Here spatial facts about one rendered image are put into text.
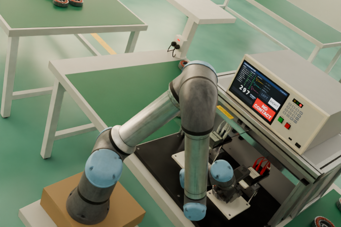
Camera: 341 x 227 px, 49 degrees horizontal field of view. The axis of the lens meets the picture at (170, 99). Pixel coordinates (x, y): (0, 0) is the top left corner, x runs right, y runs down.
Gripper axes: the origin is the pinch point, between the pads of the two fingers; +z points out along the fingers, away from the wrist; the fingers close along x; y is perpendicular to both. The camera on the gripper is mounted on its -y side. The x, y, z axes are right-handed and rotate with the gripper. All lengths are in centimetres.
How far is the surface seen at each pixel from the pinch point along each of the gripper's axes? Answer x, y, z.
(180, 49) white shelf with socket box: -107, -49, 42
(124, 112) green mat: -69, 12, 0
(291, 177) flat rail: 13.7, -19.1, -7.7
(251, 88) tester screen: -21.4, -34.7, -18.8
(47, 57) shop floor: -234, 24, 86
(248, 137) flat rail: -10.6, -20.1, -8.1
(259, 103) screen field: -15.3, -32.4, -16.5
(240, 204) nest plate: 4.4, 1.9, 6.2
